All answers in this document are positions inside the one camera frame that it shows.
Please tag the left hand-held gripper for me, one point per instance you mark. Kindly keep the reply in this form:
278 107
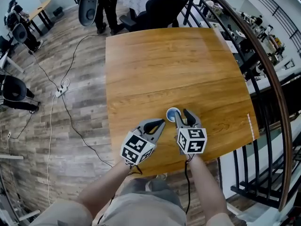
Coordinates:
137 149

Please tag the person's shoe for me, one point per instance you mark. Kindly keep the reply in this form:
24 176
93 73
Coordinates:
161 176

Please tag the person's left forearm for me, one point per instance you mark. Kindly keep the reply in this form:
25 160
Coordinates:
103 189

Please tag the person's white shirt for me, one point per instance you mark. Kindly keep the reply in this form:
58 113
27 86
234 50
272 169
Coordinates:
141 213

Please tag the person's gray shorts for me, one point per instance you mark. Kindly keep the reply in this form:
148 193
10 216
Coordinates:
152 189

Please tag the white power strip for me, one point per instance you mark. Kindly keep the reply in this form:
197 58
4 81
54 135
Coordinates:
61 91

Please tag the white desk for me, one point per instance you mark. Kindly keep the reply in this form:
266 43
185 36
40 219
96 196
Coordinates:
9 61

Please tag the person's right forearm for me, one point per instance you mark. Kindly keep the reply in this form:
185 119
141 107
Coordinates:
207 189

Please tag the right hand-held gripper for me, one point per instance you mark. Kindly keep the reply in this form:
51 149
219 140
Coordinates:
191 140

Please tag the gray back office chair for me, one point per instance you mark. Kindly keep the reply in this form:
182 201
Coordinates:
19 33

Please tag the office chair with headrest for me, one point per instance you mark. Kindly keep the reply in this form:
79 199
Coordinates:
88 10

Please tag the black bin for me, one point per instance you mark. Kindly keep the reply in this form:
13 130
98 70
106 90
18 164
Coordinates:
58 11

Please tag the wooden desk with black legs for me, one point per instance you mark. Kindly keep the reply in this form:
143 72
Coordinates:
40 8

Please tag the black office chair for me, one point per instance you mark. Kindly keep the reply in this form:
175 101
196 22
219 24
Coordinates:
160 10
14 88

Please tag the small blue round cup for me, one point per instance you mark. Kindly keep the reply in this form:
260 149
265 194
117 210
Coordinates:
170 114

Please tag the red white striped strip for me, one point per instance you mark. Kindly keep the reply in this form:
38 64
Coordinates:
251 127

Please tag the black metal balcony railing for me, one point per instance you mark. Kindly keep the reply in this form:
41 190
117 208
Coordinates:
277 10

